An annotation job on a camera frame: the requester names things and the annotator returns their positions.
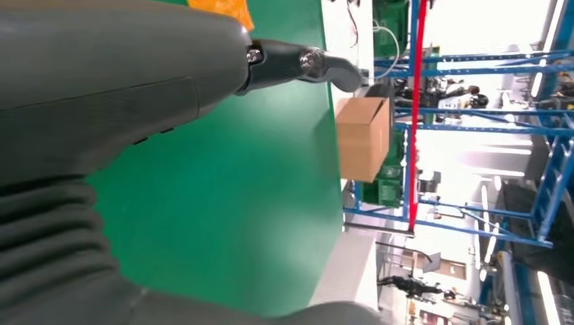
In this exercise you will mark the ceiling light panel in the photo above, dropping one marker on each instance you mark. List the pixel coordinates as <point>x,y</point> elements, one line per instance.
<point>548,300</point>

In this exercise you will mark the person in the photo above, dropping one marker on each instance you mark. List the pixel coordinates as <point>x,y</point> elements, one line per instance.
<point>412,286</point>
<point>462,98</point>

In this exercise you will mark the brown cardboard box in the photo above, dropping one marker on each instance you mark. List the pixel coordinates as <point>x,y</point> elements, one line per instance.
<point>363,139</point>

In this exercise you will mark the green plastic crate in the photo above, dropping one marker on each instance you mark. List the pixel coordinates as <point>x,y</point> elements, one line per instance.
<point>390,27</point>
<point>385,188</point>

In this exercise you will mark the yellow taped flattened cardboard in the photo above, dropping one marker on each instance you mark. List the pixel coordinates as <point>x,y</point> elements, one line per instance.
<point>224,9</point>

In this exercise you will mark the red rack beam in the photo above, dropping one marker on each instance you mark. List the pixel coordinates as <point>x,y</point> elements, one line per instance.
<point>414,112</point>

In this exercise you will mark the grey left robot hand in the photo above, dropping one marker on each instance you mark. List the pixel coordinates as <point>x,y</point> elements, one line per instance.
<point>112,67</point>

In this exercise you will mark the white cabinet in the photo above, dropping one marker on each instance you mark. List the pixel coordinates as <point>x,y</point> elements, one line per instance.
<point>350,269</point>

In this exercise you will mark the blue shelving rack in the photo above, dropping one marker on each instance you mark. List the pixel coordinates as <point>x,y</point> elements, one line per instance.
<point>547,179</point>

